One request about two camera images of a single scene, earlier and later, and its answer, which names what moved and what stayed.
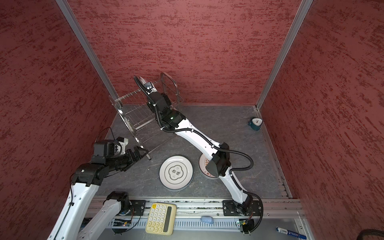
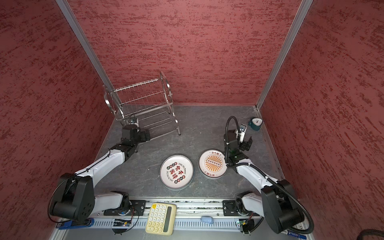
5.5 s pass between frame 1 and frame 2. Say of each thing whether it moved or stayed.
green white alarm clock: stayed
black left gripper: moved
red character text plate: moved
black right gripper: moved
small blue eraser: stayed
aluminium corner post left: stayed
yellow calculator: stayed
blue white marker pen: stayed
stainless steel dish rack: moved
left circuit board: stayed
